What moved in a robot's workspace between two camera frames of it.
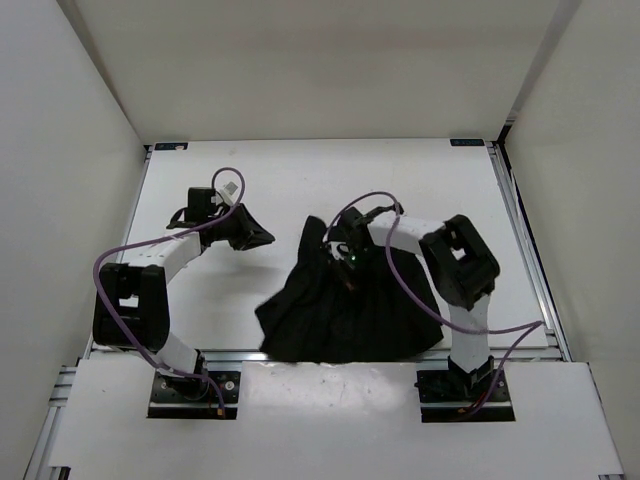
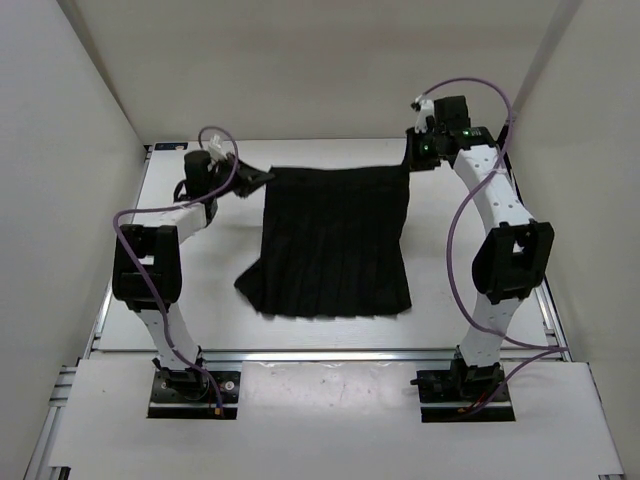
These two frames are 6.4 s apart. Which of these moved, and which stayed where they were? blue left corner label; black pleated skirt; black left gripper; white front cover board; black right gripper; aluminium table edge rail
Moved: black pleated skirt; black left gripper; black right gripper
Stayed: white front cover board; blue left corner label; aluminium table edge rail
